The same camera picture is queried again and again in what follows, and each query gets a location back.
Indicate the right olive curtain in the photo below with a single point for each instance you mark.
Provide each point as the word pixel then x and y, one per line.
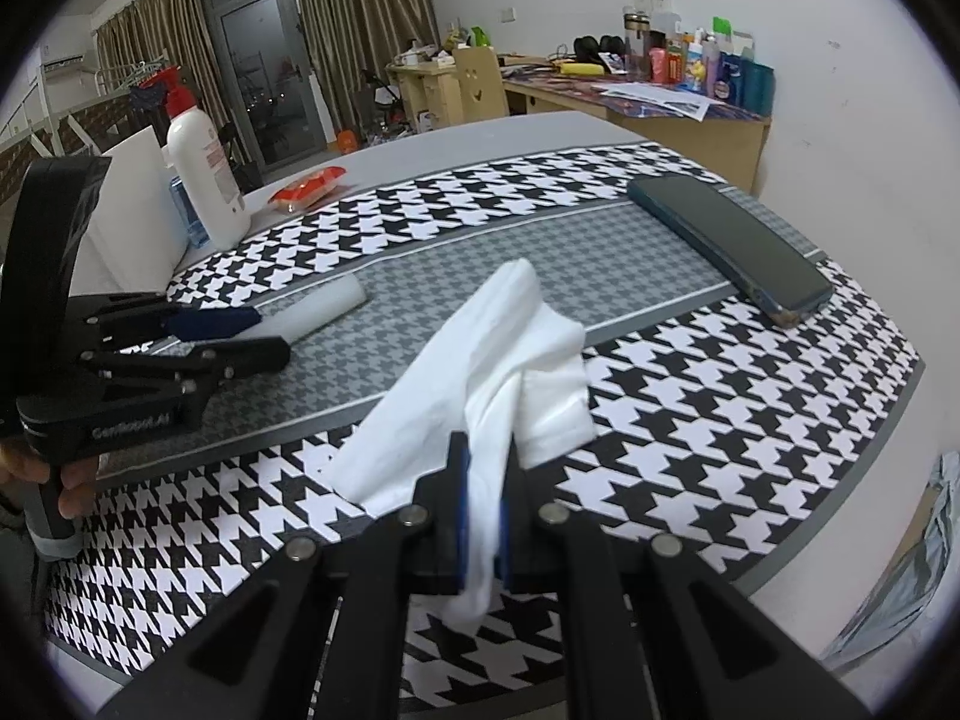
pixel 347 37

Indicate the white foam roll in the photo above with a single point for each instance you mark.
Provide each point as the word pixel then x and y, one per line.
pixel 322 306

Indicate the glass balcony door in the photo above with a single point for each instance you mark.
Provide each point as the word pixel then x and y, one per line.
pixel 269 84

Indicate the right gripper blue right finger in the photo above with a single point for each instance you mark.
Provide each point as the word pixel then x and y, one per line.
pixel 515 560

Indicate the white cloth towel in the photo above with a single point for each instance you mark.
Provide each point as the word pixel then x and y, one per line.
pixel 504 366

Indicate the blue toiletry bottle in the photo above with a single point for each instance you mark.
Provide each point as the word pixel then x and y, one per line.
pixel 758 87

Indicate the houndstooth table mat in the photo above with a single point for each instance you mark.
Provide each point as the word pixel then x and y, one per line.
pixel 711 423

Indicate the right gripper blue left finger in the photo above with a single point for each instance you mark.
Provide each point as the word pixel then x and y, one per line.
pixel 453 516

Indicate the white lotion pump bottle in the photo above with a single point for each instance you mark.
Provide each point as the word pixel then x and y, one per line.
pixel 201 162

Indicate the metal bunk bed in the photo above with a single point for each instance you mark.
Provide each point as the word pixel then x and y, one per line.
pixel 68 114

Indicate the white air conditioner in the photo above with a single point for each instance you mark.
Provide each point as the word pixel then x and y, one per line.
pixel 56 62

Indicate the orange tissue packet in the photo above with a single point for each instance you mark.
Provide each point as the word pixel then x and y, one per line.
pixel 307 191

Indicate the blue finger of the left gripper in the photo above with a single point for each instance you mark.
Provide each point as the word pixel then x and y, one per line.
pixel 222 361
pixel 192 324

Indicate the wooden smiley chair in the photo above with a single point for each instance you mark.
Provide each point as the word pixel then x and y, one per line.
pixel 481 84

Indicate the left olive curtain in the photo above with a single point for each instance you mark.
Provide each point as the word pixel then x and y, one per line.
pixel 147 29

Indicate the olive curtain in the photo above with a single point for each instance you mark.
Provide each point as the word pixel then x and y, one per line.
pixel 347 37
pixel 147 29

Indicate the white styrofoam box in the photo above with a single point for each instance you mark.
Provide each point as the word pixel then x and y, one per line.
pixel 135 239

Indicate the white papers on desk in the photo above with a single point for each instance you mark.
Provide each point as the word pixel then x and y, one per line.
pixel 690 105

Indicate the blue spray bottle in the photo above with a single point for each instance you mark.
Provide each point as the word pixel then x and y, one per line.
pixel 196 232

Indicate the light wooden desk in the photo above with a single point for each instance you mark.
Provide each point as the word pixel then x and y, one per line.
pixel 728 143

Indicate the dark smartphone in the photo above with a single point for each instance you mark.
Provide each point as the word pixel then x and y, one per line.
pixel 759 262

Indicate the person's left hand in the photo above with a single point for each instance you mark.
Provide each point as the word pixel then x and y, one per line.
pixel 21 466

